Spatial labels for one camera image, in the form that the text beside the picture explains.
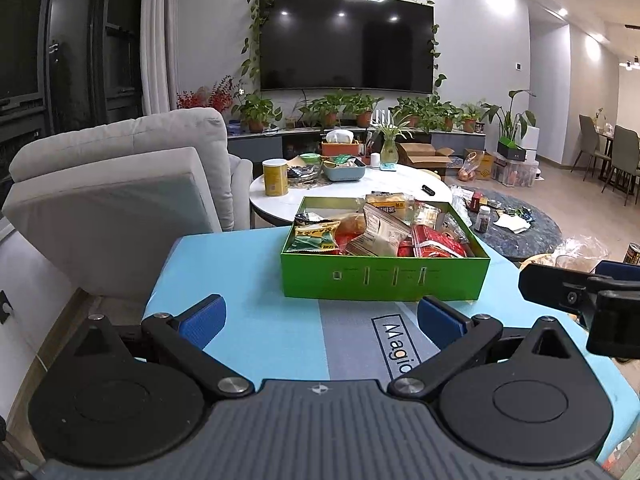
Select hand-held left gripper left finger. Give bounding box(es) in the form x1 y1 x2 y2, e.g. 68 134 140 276
75 294 256 401

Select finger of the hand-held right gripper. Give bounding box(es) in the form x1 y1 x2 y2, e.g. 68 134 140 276
518 261 608 318
595 260 640 291

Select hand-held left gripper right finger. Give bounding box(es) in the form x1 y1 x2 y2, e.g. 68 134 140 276
387 296 576 402

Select red packet silver strip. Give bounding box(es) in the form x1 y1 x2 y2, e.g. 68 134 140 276
397 224 472 259

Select green cardboard box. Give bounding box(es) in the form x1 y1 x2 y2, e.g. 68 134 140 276
280 196 492 302

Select beige clear snack packet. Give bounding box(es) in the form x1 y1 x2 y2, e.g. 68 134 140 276
345 203 412 257

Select yellow cake packet black label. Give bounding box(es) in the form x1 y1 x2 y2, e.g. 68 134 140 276
366 192 407 221

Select round bun packet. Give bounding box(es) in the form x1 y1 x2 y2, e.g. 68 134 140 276
334 212 368 251

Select green yellow pea snack packet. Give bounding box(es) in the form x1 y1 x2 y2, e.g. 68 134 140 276
286 219 342 254

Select clear plastic bag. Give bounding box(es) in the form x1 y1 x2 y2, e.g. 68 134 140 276
522 235 623 275

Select round grey rug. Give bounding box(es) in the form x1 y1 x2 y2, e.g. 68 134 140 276
450 187 563 261

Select grey dining chair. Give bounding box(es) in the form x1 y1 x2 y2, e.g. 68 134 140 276
570 114 613 181
602 125 640 206

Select clear storage box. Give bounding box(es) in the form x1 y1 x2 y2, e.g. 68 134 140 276
492 157 541 188

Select cardboard box yellow logo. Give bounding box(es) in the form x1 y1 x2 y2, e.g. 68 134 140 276
462 149 496 181

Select beige armchair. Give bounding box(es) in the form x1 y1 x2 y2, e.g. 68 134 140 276
1 107 254 306

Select green black box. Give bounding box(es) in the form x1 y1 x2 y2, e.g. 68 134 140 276
497 136 526 161

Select round white table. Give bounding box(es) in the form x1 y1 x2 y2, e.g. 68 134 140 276
249 162 452 231

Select plastic bag of fruit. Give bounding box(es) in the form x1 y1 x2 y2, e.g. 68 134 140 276
457 152 485 182

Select yellow can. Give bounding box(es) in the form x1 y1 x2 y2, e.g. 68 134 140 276
262 158 289 197

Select open cardboard box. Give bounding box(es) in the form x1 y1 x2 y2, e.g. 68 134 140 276
396 142 455 177

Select blue basket tray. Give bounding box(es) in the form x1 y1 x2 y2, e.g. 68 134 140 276
321 157 367 182

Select glass vase with plant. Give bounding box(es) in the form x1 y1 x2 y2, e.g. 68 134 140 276
372 120 416 165

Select grey television cabinet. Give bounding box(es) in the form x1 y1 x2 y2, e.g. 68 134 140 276
226 127 488 163

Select potted green plant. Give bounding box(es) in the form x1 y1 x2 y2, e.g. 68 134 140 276
460 102 486 133
430 102 463 133
232 92 283 133
300 95 346 128
395 97 431 128
345 94 383 128

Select orange tissue box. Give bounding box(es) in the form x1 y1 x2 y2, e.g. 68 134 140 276
321 130 361 157

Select pendant lamp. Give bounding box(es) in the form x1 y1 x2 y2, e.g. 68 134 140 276
619 25 640 70

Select red berry branches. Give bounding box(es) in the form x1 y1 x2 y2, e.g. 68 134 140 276
176 76 236 111

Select white curtain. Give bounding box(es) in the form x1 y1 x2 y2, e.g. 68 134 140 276
141 0 180 117

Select dark sliding glass door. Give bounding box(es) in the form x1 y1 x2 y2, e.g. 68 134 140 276
0 0 146 181

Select wall television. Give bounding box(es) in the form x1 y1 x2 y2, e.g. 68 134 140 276
258 0 435 95

